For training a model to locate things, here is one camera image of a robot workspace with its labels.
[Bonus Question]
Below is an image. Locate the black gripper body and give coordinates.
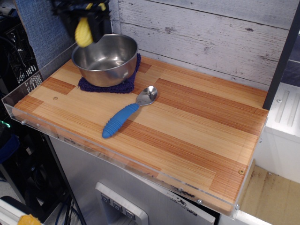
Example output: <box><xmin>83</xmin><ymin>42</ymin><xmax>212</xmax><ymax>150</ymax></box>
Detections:
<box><xmin>51</xmin><ymin>0</ymin><xmax>110</xmax><ymax>15</ymax></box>

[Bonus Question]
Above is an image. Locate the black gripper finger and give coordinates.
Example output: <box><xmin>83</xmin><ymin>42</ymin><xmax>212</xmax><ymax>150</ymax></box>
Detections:
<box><xmin>88</xmin><ymin>11</ymin><xmax>110</xmax><ymax>43</ymax></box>
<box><xmin>60</xmin><ymin>12</ymin><xmax>79</xmax><ymax>39</ymax></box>

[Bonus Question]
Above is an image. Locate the yellow plastic corn cob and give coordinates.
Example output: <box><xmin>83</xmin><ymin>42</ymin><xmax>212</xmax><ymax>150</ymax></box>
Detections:
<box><xmin>75</xmin><ymin>17</ymin><xmax>94</xmax><ymax>47</ymax></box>

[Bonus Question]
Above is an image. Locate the blue fabric panel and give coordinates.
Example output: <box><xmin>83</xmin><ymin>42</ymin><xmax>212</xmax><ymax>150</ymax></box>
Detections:
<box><xmin>14</xmin><ymin>0</ymin><xmax>75</xmax><ymax>70</ymax></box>

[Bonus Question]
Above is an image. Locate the stainless steel bowl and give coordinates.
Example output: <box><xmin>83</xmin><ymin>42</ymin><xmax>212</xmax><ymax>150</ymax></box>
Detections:
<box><xmin>71</xmin><ymin>34</ymin><xmax>138</xmax><ymax>87</ymax></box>

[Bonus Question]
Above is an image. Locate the black plastic crate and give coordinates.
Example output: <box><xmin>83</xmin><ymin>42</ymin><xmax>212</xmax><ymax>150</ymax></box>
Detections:
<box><xmin>1</xmin><ymin>24</ymin><xmax>38</xmax><ymax>83</ymax></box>

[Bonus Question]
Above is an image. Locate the dark purple knitted cloth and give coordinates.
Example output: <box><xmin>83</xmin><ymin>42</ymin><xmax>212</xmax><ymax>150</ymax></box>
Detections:
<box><xmin>78</xmin><ymin>53</ymin><xmax>142</xmax><ymax>94</ymax></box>

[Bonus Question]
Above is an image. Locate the clear acrylic tray guard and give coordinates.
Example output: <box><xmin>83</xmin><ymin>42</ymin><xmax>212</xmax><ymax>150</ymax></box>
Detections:
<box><xmin>4</xmin><ymin>57</ymin><xmax>268</xmax><ymax>217</ymax></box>

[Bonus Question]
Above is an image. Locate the stainless steel toy fridge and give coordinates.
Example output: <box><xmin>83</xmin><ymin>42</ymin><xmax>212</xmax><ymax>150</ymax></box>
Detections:
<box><xmin>49</xmin><ymin>137</ymin><xmax>219</xmax><ymax>225</ymax></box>

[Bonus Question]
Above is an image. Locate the yellow object at bottom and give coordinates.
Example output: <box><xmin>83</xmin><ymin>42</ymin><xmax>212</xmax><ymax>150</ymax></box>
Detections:
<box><xmin>17</xmin><ymin>214</ymin><xmax>42</xmax><ymax>225</ymax></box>

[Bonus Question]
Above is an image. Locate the white plastic toy sink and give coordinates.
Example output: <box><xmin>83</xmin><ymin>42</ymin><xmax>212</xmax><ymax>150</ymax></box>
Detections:
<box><xmin>254</xmin><ymin>83</ymin><xmax>300</xmax><ymax>183</ymax></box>

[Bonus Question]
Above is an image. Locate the black vertical post left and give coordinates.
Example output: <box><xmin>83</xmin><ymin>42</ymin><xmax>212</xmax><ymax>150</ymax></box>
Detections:
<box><xmin>88</xmin><ymin>0</ymin><xmax>111</xmax><ymax>42</ymax></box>

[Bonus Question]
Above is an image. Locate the black vertical post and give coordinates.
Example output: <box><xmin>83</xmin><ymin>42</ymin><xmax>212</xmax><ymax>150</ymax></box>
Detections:
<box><xmin>263</xmin><ymin>1</ymin><xmax>300</xmax><ymax>110</ymax></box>
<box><xmin>88</xmin><ymin>0</ymin><xmax>111</xmax><ymax>42</ymax></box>

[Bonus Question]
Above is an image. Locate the blue handled metal spoon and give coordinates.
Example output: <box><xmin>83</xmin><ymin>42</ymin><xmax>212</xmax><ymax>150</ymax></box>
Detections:
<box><xmin>102</xmin><ymin>86</ymin><xmax>158</xmax><ymax>138</ymax></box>

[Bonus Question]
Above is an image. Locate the black vertical post right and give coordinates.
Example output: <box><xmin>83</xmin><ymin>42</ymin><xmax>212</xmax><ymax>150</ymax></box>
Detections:
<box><xmin>263</xmin><ymin>1</ymin><xmax>300</xmax><ymax>110</ymax></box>

